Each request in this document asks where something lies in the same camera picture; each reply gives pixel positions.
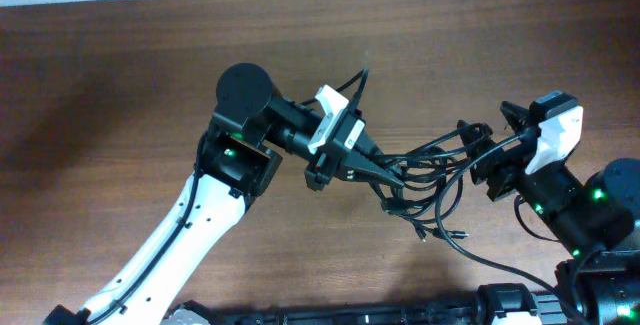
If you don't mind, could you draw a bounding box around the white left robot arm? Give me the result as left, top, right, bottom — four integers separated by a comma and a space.
45, 63, 404, 324

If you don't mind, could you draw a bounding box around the black cable bundle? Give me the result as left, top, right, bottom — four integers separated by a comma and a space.
364, 120, 496, 243

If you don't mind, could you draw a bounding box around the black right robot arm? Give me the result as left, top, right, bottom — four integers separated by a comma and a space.
457, 97, 639, 324

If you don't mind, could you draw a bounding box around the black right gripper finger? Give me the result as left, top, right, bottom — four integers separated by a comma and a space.
500, 101, 530, 130
457, 120, 493, 160

